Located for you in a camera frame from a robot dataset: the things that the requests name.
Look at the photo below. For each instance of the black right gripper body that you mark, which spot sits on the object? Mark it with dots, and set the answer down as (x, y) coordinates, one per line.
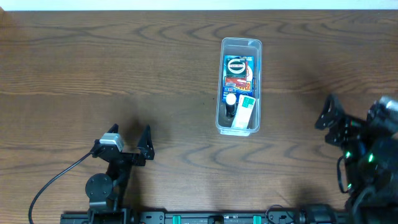
(354, 129)

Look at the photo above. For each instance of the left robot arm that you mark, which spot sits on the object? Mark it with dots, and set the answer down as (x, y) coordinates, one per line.
(106, 190)

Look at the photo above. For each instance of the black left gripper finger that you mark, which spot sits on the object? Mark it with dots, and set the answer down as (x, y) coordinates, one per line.
(145, 144)
(113, 129)

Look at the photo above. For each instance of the dark bottle white cap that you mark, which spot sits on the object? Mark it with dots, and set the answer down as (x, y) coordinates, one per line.
(230, 105)

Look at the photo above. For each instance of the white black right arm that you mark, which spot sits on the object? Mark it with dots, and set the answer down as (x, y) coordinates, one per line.
(367, 171)

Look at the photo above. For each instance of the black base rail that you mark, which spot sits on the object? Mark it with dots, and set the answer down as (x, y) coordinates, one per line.
(277, 216)

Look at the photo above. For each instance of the blue Kool Fever box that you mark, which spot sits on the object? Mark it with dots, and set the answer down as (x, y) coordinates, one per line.
(236, 90)

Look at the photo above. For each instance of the clear plastic container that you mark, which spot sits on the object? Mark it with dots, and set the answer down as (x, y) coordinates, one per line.
(240, 47)

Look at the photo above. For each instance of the green round tin box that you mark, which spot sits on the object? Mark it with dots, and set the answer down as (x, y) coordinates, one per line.
(236, 67)

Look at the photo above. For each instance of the red medicine box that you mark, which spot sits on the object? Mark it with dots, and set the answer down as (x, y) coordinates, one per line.
(239, 82)

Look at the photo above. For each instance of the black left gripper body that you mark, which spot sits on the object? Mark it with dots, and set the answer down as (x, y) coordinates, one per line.
(129, 160)

